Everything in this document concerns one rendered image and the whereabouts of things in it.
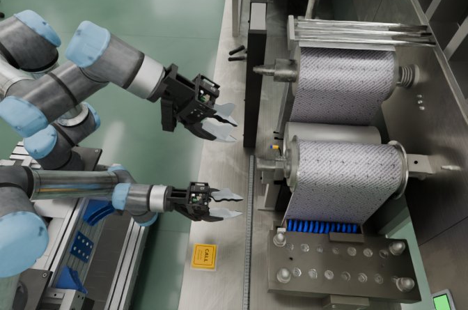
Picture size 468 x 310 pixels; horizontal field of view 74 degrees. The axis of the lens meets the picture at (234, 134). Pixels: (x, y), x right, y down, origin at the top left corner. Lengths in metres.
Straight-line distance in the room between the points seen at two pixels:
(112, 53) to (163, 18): 2.99
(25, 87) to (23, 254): 0.33
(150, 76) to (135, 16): 3.08
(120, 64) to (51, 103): 0.15
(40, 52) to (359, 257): 1.05
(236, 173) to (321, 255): 0.43
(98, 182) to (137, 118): 1.64
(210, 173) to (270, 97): 0.46
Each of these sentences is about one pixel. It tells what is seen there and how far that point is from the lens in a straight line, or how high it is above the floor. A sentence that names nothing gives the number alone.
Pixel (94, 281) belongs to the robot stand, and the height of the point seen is 0.21.
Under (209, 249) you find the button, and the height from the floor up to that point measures 0.92.
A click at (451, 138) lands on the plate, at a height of 1.39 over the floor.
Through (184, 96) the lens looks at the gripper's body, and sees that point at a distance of 0.60.
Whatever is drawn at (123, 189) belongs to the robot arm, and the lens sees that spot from 0.94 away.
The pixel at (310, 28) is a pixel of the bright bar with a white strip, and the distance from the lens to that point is 0.86.
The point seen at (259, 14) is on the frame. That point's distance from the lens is 0.92.
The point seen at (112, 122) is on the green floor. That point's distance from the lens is 2.64.
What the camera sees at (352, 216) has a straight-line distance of 0.98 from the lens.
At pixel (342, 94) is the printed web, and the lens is 0.89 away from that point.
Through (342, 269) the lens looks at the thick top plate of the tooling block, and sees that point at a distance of 0.98.
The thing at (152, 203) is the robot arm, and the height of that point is 1.14.
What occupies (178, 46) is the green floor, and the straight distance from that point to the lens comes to 3.15.
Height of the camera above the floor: 1.95
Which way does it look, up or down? 55 degrees down
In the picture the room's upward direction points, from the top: straight up
